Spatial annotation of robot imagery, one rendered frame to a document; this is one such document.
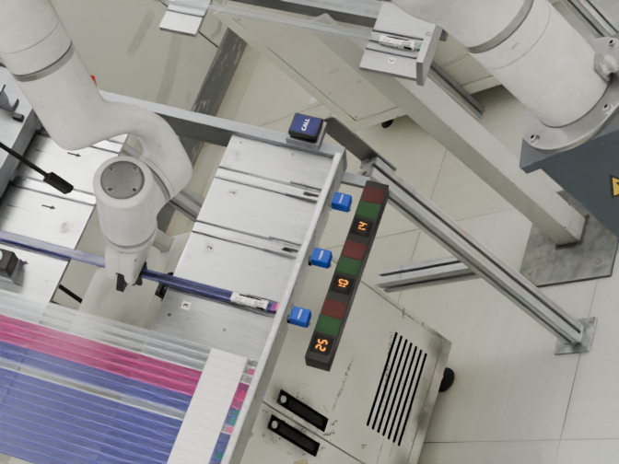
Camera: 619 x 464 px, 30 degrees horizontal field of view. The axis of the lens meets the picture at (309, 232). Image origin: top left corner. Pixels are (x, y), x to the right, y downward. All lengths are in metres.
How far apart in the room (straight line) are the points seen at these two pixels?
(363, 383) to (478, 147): 0.53
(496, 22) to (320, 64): 1.68
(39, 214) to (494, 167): 0.92
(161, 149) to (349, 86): 1.57
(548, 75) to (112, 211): 0.62
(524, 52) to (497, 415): 1.11
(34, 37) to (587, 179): 0.78
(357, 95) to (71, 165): 1.33
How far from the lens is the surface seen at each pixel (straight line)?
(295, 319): 1.83
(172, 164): 1.68
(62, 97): 1.55
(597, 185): 1.69
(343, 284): 1.88
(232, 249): 1.91
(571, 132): 1.62
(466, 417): 2.53
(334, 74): 3.17
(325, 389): 2.30
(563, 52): 1.57
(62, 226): 2.00
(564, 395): 2.39
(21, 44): 1.51
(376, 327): 2.41
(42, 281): 1.96
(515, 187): 2.43
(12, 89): 2.11
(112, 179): 1.63
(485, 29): 1.51
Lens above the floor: 1.67
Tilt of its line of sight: 30 degrees down
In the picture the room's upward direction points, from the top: 54 degrees counter-clockwise
